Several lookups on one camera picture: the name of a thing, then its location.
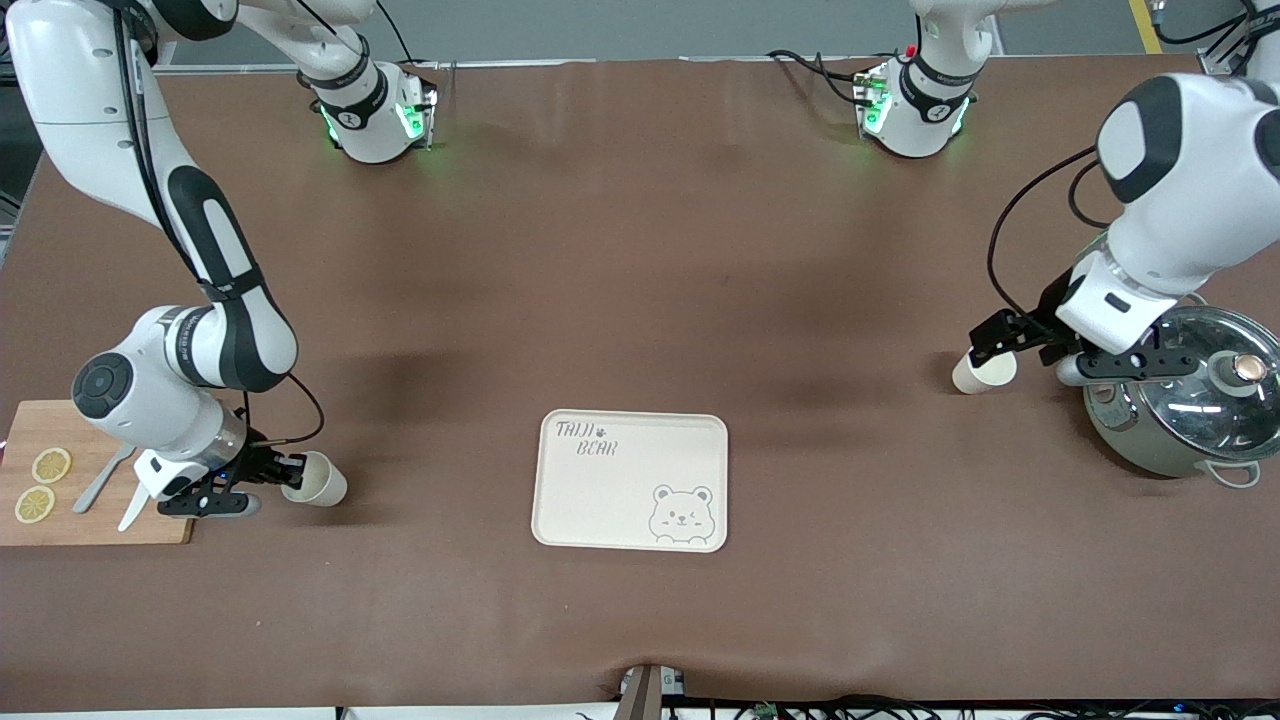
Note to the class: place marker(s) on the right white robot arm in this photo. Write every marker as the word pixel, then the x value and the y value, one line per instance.
pixel 90 120

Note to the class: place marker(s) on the white plastic cup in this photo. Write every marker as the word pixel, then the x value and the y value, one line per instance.
pixel 985 375
pixel 322 485

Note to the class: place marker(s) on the glass pot lid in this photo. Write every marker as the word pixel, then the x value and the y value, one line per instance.
pixel 1200 400

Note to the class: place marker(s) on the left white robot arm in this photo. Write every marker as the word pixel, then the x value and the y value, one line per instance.
pixel 1190 190

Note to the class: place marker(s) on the cream tray with bear print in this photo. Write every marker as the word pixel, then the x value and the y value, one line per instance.
pixel 620 500

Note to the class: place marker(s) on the grey plastic knife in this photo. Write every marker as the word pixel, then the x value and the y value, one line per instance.
pixel 100 485

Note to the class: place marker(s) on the white plastic knife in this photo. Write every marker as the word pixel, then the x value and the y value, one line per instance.
pixel 133 510

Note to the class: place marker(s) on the yellow lemon slice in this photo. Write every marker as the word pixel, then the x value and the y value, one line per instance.
pixel 34 504
pixel 51 465

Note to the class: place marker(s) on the wooden cutting board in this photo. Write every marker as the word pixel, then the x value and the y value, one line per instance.
pixel 60 525

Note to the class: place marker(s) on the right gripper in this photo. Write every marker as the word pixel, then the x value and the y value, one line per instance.
pixel 252 464

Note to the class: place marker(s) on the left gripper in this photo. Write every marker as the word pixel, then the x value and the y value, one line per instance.
pixel 1043 318

